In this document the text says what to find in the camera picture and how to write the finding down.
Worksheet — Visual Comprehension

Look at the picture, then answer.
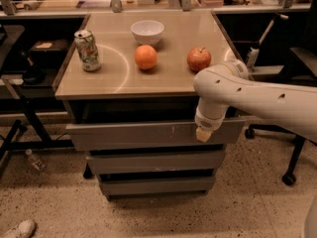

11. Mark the white shoe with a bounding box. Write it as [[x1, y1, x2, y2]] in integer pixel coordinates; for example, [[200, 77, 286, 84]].
[[0, 219, 37, 238]]

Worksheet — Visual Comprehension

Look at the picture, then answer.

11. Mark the green white soda can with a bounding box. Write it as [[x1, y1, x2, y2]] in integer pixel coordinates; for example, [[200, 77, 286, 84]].
[[74, 30, 101, 71]]

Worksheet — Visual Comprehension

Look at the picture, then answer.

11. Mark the orange fruit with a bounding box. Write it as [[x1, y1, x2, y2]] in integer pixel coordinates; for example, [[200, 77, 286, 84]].
[[135, 45, 158, 69]]

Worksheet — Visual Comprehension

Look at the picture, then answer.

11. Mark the black joystick controller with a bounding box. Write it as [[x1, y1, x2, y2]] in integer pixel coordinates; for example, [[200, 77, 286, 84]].
[[20, 51, 46, 85]]

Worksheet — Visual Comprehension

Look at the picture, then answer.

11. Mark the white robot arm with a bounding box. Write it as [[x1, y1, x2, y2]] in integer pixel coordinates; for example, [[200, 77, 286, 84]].
[[194, 60, 317, 142]]

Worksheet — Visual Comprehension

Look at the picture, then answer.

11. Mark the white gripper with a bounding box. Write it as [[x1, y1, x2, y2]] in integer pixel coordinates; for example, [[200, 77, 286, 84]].
[[194, 109, 225, 143]]

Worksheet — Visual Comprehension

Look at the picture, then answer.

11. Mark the grey bottom drawer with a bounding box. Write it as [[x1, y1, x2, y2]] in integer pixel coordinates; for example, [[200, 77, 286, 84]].
[[97, 176, 216, 196]]

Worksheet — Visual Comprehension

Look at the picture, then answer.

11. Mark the grey drawer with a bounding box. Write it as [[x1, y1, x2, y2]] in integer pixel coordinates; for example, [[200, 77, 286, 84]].
[[87, 150, 225, 175], [65, 117, 247, 152], [97, 176, 216, 196]]

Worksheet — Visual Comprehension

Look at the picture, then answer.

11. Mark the black box with label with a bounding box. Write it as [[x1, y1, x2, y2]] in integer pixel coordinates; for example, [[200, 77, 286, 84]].
[[29, 39, 69, 64]]

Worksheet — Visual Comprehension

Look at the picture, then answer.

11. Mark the grey drawer cabinet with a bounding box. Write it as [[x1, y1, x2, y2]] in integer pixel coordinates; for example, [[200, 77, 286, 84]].
[[52, 10, 257, 201]]

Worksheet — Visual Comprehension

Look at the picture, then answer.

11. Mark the grey top drawer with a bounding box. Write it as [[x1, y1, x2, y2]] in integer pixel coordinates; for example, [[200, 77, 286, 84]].
[[65, 117, 247, 152]]

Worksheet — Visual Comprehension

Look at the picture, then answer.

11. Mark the plastic water bottle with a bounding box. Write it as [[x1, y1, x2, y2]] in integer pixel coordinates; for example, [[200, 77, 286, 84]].
[[25, 149, 47, 171]]

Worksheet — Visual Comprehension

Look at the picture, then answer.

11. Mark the white spray bottle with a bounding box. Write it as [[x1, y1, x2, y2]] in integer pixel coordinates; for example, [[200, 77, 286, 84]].
[[246, 43, 260, 69]]

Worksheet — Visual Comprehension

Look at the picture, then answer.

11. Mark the grey middle drawer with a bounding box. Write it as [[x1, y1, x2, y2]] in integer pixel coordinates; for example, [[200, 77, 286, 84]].
[[87, 150, 225, 175]]

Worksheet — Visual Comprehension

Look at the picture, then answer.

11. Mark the red apple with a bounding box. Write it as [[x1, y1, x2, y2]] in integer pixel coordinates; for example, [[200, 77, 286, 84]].
[[187, 48, 211, 72]]

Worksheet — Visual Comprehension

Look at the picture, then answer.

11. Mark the black office chair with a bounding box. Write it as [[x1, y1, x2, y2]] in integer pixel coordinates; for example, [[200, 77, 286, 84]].
[[245, 0, 317, 185]]

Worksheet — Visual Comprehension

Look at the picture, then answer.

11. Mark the white bowl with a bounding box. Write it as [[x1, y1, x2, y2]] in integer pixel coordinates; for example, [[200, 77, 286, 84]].
[[131, 20, 164, 47]]

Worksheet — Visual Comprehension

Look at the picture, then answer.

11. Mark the black table stand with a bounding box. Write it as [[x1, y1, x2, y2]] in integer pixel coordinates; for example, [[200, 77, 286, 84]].
[[0, 79, 76, 161]]

